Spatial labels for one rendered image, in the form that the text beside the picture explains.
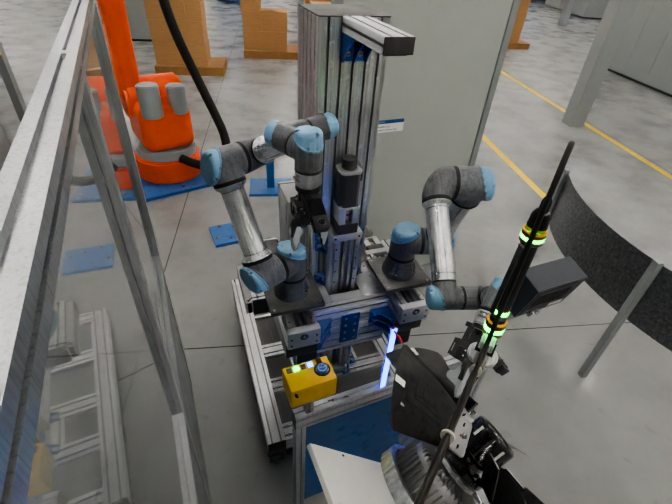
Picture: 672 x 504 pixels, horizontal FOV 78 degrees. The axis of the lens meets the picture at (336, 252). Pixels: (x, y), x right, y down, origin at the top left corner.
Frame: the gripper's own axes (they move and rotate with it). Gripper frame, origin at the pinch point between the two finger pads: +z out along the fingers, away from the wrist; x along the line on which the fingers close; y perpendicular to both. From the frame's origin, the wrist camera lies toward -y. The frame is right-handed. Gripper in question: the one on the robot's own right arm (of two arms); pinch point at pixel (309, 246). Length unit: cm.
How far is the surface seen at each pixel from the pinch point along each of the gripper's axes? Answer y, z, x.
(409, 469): -57, 32, -7
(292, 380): -15.2, 40.9, 10.7
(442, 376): -37, 30, -30
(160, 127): 333, 84, 29
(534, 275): -15, 24, -86
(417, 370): -45.1, 8.6, -11.6
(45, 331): -70, -54, 45
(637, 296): -8, 74, -191
